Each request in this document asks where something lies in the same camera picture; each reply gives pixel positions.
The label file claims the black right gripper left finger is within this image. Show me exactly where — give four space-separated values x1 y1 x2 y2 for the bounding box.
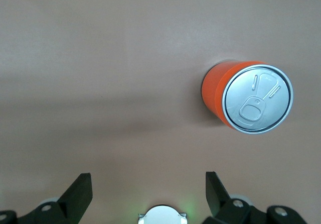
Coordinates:
0 173 93 224

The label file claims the brown table cover mat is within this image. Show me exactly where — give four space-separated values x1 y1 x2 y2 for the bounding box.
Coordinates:
0 0 321 224

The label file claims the orange can with silver lid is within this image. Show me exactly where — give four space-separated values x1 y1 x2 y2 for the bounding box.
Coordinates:
200 60 294 135

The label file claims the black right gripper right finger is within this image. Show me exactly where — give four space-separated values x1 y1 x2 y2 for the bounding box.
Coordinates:
203 171 308 224

